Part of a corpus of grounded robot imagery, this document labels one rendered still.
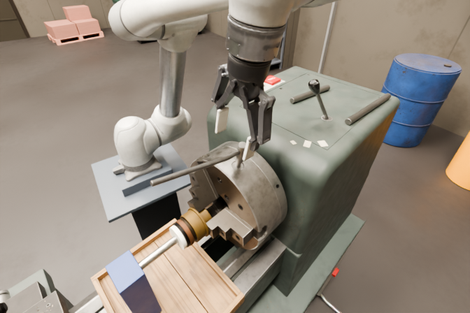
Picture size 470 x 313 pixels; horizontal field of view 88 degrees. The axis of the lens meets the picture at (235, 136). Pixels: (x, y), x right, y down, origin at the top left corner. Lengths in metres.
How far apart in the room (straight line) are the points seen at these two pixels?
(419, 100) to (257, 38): 2.64
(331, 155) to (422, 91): 2.26
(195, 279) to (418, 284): 1.61
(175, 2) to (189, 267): 0.76
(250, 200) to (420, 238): 1.89
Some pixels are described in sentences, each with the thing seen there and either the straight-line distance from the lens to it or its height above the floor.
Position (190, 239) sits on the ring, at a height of 1.09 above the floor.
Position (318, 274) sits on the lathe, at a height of 0.54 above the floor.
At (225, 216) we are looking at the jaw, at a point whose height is 1.10.
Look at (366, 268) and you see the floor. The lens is 2.06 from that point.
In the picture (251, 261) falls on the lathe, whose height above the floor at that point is 0.84.
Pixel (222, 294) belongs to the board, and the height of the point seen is 0.89.
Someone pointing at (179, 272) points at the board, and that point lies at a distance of 0.90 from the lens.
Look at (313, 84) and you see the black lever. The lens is 0.74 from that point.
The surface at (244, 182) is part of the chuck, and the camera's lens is 0.64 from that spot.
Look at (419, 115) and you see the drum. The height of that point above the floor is 0.41.
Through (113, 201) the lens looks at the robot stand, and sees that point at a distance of 1.33.
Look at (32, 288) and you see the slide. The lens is 0.94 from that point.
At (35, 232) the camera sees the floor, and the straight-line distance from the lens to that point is 2.50.
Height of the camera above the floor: 1.69
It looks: 37 degrees down
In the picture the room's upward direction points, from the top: straight up
